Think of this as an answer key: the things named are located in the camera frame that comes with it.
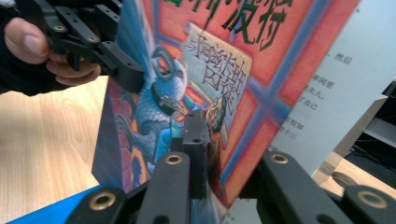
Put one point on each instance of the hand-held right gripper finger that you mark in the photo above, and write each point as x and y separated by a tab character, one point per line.
197	155

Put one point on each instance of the red illustrated book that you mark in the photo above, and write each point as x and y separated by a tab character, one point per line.
264	62

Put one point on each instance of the blue book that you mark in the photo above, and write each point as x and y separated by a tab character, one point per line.
56	211

